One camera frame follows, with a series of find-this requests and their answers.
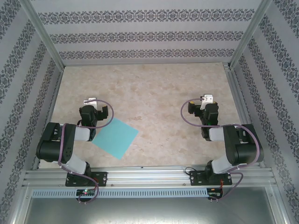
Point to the teal square paper sheet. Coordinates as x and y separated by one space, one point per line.
116 140

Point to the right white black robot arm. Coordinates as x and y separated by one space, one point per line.
243 151

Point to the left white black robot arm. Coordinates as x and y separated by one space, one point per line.
77 163

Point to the grey sheet metal tray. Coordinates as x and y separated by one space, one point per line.
149 212

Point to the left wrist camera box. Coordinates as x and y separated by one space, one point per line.
91 102

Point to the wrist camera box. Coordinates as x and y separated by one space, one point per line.
207 99
91 102

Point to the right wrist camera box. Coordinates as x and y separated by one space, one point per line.
207 99

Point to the broad aluminium side rail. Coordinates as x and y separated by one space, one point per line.
238 93

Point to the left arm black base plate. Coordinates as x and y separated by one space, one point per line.
102 178

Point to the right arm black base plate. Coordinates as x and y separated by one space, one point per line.
196 178

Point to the wide aluminium mounting rail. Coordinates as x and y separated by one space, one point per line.
149 177

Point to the aluminium frame post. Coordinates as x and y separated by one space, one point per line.
251 32
42 32

